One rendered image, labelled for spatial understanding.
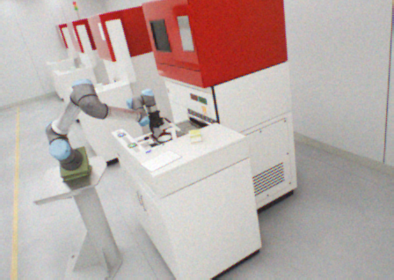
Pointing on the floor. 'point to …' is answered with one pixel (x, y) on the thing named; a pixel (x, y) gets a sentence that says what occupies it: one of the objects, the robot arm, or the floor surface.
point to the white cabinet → (200, 221)
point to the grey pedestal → (94, 242)
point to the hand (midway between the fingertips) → (156, 136)
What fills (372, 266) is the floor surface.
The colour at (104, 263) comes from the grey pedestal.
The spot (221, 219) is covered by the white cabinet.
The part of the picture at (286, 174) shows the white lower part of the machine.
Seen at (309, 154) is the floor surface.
